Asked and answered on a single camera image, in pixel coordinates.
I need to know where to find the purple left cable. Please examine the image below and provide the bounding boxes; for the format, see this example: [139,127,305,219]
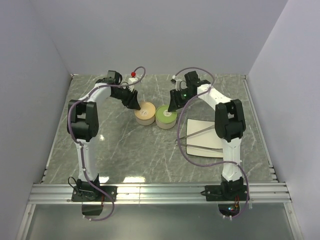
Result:
[67,66,147,221]

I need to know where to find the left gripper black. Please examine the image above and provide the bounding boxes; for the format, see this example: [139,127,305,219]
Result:
[112,86,141,111]

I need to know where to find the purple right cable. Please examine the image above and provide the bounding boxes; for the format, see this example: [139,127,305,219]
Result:
[173,67,250,221]

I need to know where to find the green round lunch box lid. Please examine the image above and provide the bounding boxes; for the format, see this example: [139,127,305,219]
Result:
[155,105,177,123]

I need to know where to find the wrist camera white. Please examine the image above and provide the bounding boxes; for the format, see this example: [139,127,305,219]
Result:
[127,71,139,91]
[170,75,187,91]

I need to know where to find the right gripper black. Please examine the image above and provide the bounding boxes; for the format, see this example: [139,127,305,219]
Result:
[167,89,195,113]

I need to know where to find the metal serving tongs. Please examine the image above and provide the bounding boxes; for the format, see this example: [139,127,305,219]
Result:
[175,125,223,152]

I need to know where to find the beige round lunch box lid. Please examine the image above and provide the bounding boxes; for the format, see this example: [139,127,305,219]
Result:
[134,101,156,120]

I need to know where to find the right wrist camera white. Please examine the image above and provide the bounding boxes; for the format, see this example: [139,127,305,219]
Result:
[170,75,187,91]

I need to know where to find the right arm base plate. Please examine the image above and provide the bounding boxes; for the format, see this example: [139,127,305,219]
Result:
[200,185,248,202]

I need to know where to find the steel bowl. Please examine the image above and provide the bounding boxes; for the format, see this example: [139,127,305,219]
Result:
[134,110,156,126]
[155,117,177,130]

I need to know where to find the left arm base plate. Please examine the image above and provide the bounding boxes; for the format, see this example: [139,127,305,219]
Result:
[71,185,118,202]

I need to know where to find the white square plate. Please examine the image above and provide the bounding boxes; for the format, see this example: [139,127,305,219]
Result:
[185,118,223,159]

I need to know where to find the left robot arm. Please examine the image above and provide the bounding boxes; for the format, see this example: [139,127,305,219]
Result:
[67,66,145,201]

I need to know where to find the purple cable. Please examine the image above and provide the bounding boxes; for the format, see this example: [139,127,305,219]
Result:
[173,67,250,221]
[67,66,147,221]

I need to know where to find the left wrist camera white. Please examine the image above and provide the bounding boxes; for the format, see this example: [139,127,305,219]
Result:
[127,71,139,91]

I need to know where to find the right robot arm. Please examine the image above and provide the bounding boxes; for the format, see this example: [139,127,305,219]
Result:
[168,70,248,201]

